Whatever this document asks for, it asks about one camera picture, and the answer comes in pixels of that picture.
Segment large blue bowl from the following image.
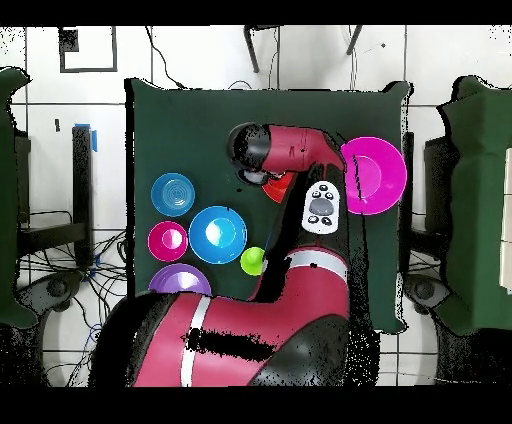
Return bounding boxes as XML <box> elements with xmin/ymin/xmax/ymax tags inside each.
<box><xmin>188</xmin><ymin>205</ymin><xmax>248</xmax><ymax>265</ymax></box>

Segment orange bowl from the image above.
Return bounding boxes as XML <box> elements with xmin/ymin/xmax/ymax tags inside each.
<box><xmin>261</xmin><ymin>171</ymin><xmax>297</xmax><ymax>205</ymax></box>

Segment large pink bowl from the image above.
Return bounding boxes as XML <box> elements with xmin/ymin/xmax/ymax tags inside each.
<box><xmin>339</xmin><ymin>136</ymin><xmax>408</xmax><ymax>216</ymax></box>

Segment tangle of cables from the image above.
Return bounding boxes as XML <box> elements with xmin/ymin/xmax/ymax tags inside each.
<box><xmin>19</xmin><ymin>229</ymin><xmax>129</xmax><ymax>385</ymax></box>

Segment black metal leg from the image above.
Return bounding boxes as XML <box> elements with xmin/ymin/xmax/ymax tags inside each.
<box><xmin>345</xmin><ymin>25</ymin><xmax>364</xmax><ymax>56</ymax></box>
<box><xmin>243</xmin><ymin>25</ymin><xmax>283</xmax><ymax>74</ymax></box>

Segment purple bowl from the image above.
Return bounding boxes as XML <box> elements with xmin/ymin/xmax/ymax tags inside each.
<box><xmin>147</xmin><ymin>262</ymin><xmax>212</xmax><ymax>297</ymax></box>

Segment white boxes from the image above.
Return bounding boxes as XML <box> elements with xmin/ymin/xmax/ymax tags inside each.
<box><xmin>498</xmin><ymin>147</ymin><xmax>512</xmax><ymax>295</ymax></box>

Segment small magenta bowl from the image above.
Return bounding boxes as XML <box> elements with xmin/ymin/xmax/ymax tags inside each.
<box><xmin>147</xmin><ymin>220</ymin><xmax>189</xmax><ymax>263</ymax></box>

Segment dark green table cloth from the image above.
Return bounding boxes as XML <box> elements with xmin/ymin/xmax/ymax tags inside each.
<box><xmin>125</xmin><ymin>77</ymin><xmax>413</xmax><ymax>334</ymax></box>

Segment green cup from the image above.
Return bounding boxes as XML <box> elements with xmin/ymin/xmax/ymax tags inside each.
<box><xmin>239</xmin><ymin>246</ymin><xmax>267</xmax><ymax>277</ymax></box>

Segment black office chair base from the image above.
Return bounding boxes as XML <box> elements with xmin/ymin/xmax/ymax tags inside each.
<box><xmin>403</xmin><ymin>273</ymin><xmax>453</xmax><ymax>315</ymax></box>
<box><xmin>17</xmin><ymin>271</ymin><xmax>83</xmax><ymax>317</ymax></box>

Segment small blue bowl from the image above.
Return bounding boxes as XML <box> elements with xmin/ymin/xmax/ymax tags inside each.
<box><xmin>150</xmin><ymin>172</ymin><xmax>196</xmax><ymax>218</ymax></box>

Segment green covered side table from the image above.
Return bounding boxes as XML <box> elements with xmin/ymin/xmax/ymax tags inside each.
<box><xmin>437</xmin><ymin>75</ymin><xmax>512</xmax><ymax>336</ymax></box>
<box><xmin>0</xmin><ymin>66</ymin><xmax>39</xmax><ymax>329</ymax></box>

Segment black stand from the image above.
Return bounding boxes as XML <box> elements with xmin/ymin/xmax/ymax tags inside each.
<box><xmin>401</xmin><ymin>131</ymin><xmax>457</xmax><ymax>261</ymax></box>
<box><xmin>17</xmin><ymin>124</ymin><xmax>97</xmax><ymax>267</ymax></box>

